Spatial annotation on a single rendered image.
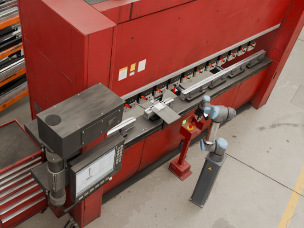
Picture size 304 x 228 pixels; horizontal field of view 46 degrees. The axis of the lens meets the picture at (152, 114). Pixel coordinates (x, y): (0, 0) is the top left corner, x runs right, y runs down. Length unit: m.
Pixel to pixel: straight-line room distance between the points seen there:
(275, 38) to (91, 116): 3.52
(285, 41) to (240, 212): 2.31
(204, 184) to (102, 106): 2.01
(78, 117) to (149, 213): 2.15
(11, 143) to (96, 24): 1.49
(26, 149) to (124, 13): 1.47
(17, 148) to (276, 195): 3.06
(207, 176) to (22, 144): 1.87
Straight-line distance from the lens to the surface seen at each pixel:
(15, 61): 4.65
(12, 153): 3.26
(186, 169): 4.38
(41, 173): 2.81
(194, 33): 3.45
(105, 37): 2.31
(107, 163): 2.54
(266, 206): 4.54
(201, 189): 4.01
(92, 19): 2.35
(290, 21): 5.02
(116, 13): 2.56
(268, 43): 5.26
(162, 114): 3.63
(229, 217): 4.27
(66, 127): 2.08
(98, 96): 2.28
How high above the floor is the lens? 3.43
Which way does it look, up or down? 42 degrees down
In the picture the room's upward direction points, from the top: 11 degrees clockwise
